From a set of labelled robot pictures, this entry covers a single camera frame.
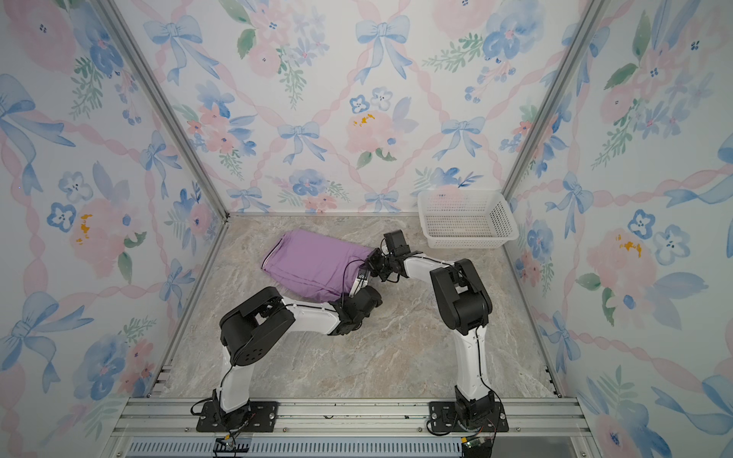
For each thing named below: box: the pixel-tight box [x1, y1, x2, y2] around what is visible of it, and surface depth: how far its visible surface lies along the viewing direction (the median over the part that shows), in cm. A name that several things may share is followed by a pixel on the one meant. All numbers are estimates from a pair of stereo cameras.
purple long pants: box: [261, 229, 373, 303], surface depth 103 cm
